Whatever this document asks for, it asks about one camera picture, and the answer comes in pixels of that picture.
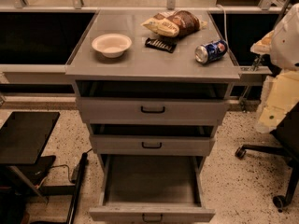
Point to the blue pepsi can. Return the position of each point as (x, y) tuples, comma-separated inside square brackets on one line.
[(211, 52)]

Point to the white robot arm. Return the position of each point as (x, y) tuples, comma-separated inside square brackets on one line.
[(280, 94)]

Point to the grey drawer cabinet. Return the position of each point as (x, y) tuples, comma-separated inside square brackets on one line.
[(144, 73)]

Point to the top grey drawer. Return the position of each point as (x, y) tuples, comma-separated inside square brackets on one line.
[(147, 111)]

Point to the grey drawer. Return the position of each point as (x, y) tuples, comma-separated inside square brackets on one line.
[(151, 190), (147, 111), (151, 145)]

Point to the middle grey drawer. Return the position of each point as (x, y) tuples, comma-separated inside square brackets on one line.
[(151, 145)]

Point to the bottom grey drawer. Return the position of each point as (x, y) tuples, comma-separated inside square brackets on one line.
[(151, 190)]

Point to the black snack packet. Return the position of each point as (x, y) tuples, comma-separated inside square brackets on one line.
[(160, 44)]

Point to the white paper bowl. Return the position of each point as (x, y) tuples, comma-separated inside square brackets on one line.
[(112, 45)]

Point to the brown chip bag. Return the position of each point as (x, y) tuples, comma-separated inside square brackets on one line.
[(174, 23)]

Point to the black pole on floor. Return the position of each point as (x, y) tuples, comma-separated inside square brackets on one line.
[(74, 202)]

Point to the black side table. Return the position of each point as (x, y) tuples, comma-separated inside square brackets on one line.
[(23, 137)]

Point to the black office chair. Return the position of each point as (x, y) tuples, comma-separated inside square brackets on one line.
[(287, 133)]

